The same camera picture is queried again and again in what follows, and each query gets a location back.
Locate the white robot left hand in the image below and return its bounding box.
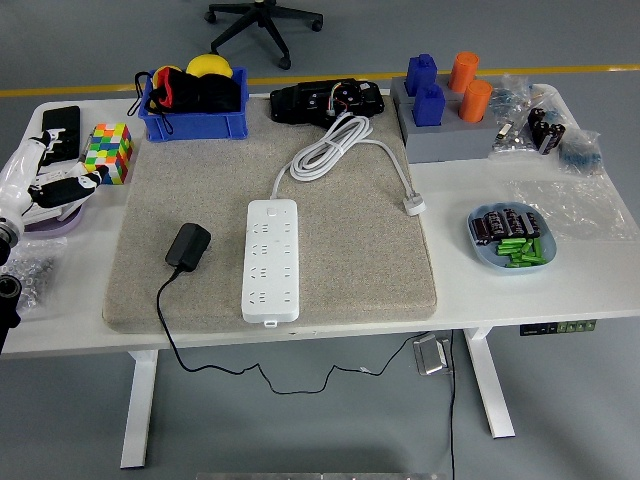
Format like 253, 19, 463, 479
0, 127, 110, 222

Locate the black power adapter with cord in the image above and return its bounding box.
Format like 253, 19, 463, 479
156, 222, 432, 396

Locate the white power strip with cord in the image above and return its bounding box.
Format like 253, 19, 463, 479
241, 112, 428, 329

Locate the black smartphone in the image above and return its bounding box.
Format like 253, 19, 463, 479
40, 105, 82, 165

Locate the colourful puzzle cube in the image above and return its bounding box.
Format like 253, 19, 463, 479
83, 122, 135, 186

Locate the clear bag of screws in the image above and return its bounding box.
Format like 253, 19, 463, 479
0, 237, 69, 321

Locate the blue plastic bin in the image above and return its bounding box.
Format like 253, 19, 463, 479
138, 66, 250, 143

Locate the black cloth pouch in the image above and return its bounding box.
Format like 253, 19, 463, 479
197, 73, 242, 112

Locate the yellow ball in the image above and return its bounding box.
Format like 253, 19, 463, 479
185, 53, 234, 80

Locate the white table leg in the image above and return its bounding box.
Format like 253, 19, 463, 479
120, 349, 159, 470
462, 327, 516, 440

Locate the black office chair base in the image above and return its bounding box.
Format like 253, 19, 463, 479
204, 0, 325, 70

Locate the grey-brown fabric mat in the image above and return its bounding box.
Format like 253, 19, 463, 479
102, 94, 438, 335

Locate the blue plastic block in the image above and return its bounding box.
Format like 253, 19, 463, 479
404, 53, 438, 97
413, 83, 446, 129

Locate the grey foam holder block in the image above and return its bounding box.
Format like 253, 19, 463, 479
399, 97, 496, 165
389, 74, 469, 109

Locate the silver foot pedal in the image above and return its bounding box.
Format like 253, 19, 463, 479
412, 333, 454, 376

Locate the orange plastic cylinder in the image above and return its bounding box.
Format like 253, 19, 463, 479
447, 51, 480, 94
458, 78, 494, 124

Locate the light blue plate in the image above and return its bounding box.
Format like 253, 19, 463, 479
466, 201, 558, 276

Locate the clear bag of metal parts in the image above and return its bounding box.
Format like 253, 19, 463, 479
489, 119, 537, 157

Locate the clear bag of blue resistors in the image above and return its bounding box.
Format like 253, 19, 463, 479
491, 74, 532, 121

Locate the clear bag of black capacitors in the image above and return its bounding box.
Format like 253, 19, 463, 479
527, 104, 569, 156

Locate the empty clear plastic bag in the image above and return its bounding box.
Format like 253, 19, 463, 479
507, 174, 640, 242

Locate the black table control panel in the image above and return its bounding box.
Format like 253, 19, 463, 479
518, 318, 598, 337

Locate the clear bag of blue components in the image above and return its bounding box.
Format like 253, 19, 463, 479
557, 128, 609, 177

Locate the white wall socket panel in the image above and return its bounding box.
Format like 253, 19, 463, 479
22, 169, 69, 226

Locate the black drawstring pouch red lining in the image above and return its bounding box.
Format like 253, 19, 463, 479
128, 65, 201, 135

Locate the black electronic device with wires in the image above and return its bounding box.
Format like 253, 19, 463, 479
269, 78, 385, 125

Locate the black pedal cable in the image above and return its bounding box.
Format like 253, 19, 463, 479
447, 327, 459, 480

